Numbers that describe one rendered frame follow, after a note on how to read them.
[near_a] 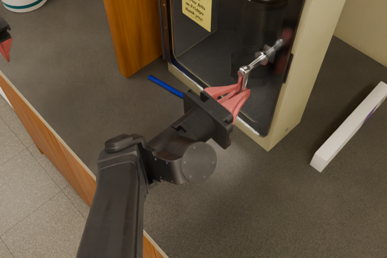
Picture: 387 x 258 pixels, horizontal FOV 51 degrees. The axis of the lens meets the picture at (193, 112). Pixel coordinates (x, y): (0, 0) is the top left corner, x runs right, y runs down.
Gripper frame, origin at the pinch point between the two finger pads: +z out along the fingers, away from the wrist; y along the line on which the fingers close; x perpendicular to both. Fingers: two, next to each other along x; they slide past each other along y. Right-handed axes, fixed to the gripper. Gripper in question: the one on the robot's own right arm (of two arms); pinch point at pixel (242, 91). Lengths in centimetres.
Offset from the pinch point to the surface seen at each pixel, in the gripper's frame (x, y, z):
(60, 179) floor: 114, 77, -26
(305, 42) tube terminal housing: -10.4, -5.2, 7.2
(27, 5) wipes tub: 18, 69, -10
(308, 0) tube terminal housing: -19.1, -4.7, 5.6
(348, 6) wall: 14, 7, 48
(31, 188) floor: 114, 82, -38
